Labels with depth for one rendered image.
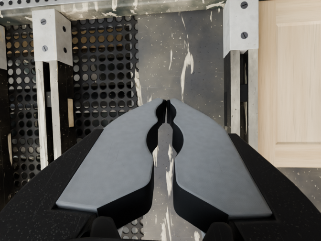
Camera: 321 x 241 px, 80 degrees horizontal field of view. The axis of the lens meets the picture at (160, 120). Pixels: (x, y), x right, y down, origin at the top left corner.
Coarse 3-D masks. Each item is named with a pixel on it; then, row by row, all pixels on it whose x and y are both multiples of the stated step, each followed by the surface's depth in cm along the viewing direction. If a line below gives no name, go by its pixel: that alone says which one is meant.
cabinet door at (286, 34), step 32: (288, 0) 46; (320, 0) 45; (288, 32) 47; (320, 32) 46; (288, 64) 47; (320, 64) 46; (288, 96) 47; (320, 96) 47; (288, 128) 48; (320, 128) 47; (288, 160) 48; (320, 160) 47
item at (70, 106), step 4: (68, 100) 53; (72, 100) 55; (68, 104) 53; (72, 104) 55; (68, 108) 53; (72, 108) 55; (68, 112) 53; (72, 112) 55; (68, 116) 53; (72, 116) 55; (72, 120) 55; (72, 124) 55
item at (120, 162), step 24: (120, 120) 9; (144, 120) 9; (96, 144) 8; (120, 144) 8; (144, 144) 8; (96, 168) 7; (120, 168) 7; (144, 168) 7; (72, 192) 6; (96, 192) 6; (120, 192) 6; (144, 192) 6; (120, 216) 6
